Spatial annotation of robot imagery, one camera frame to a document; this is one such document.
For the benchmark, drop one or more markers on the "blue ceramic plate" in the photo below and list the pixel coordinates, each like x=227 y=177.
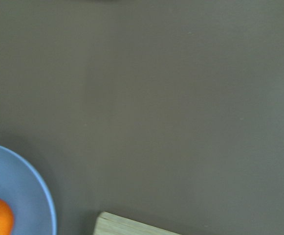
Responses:
x=24 y=190

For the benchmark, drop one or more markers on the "wooden cutting board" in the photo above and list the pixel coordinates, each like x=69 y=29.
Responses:
x=110 y=224

